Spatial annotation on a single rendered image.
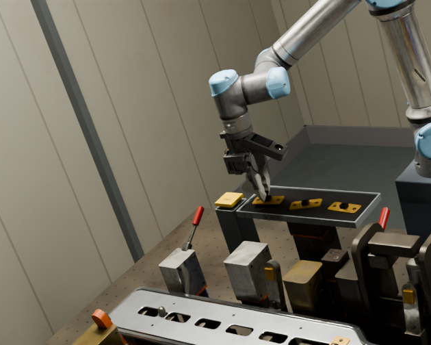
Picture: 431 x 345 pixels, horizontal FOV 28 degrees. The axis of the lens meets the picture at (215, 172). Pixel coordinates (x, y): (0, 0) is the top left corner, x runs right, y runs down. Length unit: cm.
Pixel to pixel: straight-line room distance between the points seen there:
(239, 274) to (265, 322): 15
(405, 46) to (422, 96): 13
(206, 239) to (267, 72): 119
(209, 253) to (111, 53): 140
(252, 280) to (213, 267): 84
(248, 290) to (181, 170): 235
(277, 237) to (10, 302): 134
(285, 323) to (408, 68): 68
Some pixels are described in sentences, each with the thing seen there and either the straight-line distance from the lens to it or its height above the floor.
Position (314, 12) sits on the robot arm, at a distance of 220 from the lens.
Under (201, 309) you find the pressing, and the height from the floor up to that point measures 100.
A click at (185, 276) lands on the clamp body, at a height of 102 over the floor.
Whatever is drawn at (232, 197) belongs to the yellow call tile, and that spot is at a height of 116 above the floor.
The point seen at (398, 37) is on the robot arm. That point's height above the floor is 154.
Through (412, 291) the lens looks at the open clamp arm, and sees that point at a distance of 195.
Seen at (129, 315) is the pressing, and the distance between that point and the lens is 236.
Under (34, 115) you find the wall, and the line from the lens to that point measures 386.
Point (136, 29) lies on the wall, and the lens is 428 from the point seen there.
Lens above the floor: 221
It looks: 24 degrees down
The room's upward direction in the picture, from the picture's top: 18 degrees counter-clockwise
